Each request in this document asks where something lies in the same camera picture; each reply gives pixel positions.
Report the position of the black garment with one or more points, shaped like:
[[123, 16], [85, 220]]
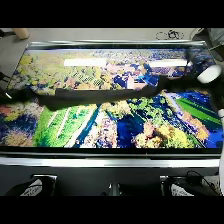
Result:
[[100, 95]]

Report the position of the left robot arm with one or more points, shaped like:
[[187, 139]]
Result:
[[20, 95]]

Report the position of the silver frame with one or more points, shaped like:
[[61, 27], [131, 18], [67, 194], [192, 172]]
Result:
[[110, 162]]

